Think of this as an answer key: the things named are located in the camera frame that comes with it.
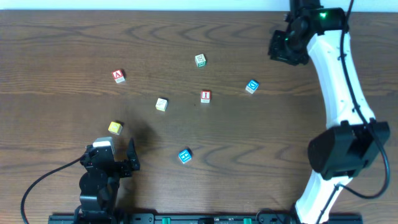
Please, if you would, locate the red letter A block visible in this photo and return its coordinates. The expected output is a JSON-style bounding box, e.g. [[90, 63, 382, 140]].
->
[[112, 69, 126, 83]]

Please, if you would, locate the red letter I block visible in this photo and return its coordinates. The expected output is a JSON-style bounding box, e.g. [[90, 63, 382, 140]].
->
[[200, 90, 211, 103]]

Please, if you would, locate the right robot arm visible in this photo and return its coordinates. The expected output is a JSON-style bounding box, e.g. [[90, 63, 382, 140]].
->
[[268, 0, 391, 223]]

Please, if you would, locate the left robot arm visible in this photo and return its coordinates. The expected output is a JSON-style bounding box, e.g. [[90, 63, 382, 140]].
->
[[73, 137, 140, 223]]

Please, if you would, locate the blue letter H block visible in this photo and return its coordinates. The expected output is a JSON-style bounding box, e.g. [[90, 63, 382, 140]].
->
[[178, 149, 192, 164]]

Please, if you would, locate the blue letter D block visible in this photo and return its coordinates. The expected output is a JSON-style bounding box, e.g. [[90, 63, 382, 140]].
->
[[245, 80, 259, 94]]

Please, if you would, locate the pale yellow wooden block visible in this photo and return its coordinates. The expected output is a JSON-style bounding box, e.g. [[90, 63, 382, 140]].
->
[[155, 98, 168, 111]]

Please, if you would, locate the green lettered white block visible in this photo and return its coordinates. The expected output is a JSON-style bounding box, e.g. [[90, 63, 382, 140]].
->
[[195, 54, 207, 67]]

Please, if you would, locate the left black cable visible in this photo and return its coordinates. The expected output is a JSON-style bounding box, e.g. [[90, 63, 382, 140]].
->
[[20, 155, 86, 224]]

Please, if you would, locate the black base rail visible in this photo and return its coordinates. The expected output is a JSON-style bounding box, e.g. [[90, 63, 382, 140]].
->
[[48, 212, 364, 224]]

